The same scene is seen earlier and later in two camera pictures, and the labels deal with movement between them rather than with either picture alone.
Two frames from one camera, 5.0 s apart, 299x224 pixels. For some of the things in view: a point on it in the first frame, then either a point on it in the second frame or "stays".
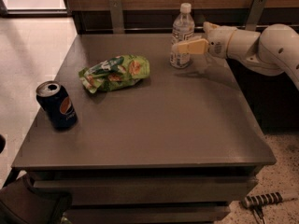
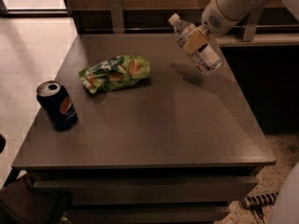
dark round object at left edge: [2, 143] stays
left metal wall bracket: [118, 24] stays
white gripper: [220, 42] -> [218, 18]
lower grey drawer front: [190, 215] stays
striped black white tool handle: [256, 203] stays
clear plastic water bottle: [183, 29] -> [204, 59]
